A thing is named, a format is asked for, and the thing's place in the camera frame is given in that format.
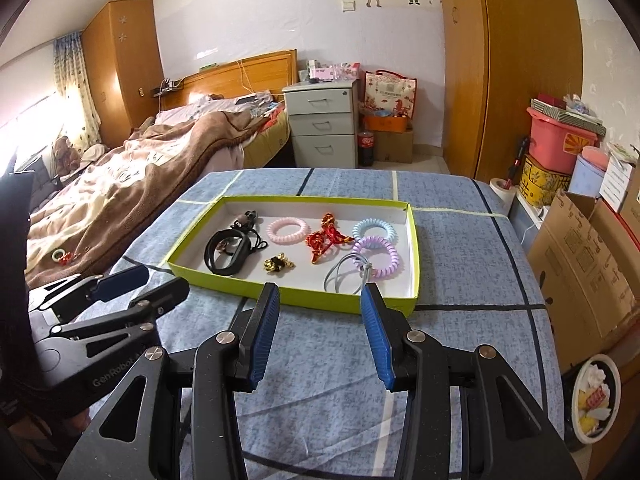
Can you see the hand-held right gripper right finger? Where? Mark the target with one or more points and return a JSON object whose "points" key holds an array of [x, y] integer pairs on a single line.
{"points": [[380, 340]]}

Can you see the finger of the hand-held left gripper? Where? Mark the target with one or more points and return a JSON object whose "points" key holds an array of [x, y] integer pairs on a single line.
{"points": [[122, 276], [160, 296]]}

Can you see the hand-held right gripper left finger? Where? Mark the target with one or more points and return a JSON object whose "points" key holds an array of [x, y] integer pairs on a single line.
{"points": [[262, 340]]}

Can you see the green shallow cardboard box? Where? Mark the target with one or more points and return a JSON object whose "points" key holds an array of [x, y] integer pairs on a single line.
{"points": [[300, 280]]}

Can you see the black wristband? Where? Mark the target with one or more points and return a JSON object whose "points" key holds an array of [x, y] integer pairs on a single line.
{"points": [[239, 260]]}

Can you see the person's left hand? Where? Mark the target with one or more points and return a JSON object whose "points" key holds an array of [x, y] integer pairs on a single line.
{"points": [[76, 422]]}

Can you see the blue checked bed sheet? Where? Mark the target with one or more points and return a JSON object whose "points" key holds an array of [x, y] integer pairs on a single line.
{"points": [[475, 285]]}

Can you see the brown fleece blanket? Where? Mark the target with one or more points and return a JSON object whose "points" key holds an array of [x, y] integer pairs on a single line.
{"points": [[165, 160]]}

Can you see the brown teddy bear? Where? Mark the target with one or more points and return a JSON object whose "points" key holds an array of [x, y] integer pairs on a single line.
{"points": [[62, 152]]}

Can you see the grey chair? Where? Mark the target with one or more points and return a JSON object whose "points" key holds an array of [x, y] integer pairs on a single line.
{"points": [[35, 170]]}

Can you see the white paper roll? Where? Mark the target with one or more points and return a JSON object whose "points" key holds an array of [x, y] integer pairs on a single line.
{"points": [[500, 195]]}

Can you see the floral curtain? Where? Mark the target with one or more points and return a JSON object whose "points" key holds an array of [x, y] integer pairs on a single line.
{"points": [[75, 90]]}

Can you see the cola bottle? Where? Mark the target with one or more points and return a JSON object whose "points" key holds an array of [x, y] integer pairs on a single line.
{"points": [[366, 147]]}

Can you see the small cardboard box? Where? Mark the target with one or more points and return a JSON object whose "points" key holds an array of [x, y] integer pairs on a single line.
{"points": [[395, 146]]}

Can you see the small wooden wardrobe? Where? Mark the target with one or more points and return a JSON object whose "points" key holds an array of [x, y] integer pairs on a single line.
{"points": [[125, 70]]}

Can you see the large open cardboard box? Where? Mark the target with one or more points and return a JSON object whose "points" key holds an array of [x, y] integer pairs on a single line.
{"points": [[575, 260]]}

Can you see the orange basket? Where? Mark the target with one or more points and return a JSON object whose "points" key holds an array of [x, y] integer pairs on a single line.
{"points": [[382, 124]]}

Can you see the red and black tool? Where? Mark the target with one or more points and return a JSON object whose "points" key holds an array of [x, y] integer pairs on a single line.
{"points": [[515, 165]]}

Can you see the full white trash bin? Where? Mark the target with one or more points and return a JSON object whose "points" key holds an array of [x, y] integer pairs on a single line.
{"points": [[595, 395]]}

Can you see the grey drawer cabinet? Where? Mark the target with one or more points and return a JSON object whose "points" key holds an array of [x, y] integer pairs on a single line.
{"points": [[322, 125]]}

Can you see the yellow patterned tin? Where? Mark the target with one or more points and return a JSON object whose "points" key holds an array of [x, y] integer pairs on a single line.
{"points": [[540, 180]]}

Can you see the wooden bed headboard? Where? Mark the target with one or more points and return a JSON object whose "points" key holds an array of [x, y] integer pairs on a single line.
{"points": [[260, 72]]}

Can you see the red patterned gift bag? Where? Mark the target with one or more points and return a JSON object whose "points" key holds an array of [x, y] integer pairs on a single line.
{"points": [[390, 92]]}

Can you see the pink plastic bin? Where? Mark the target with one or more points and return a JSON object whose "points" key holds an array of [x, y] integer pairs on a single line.
{"points": [[550, 142]]}

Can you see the blue round box pink lid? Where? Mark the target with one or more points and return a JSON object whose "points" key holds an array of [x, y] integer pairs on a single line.
{"points": [[587, 175]]}

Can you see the pink packet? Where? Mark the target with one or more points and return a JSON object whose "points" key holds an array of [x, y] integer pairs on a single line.
{"points": [[325, 74]]}

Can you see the white labelled box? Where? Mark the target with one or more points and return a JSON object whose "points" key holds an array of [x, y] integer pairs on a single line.
{"points": [[615, 185]]}

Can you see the large wooden wardrobe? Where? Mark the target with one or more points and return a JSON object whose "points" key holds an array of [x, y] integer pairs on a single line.
{"points": [[520, 85]]}

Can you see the striped flat gift box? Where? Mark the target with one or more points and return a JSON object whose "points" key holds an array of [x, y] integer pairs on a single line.
{"points": [[570, 119]]}

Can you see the white wall switch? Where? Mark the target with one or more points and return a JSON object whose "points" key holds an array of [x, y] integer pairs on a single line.
{"points": [[349, 6]]}

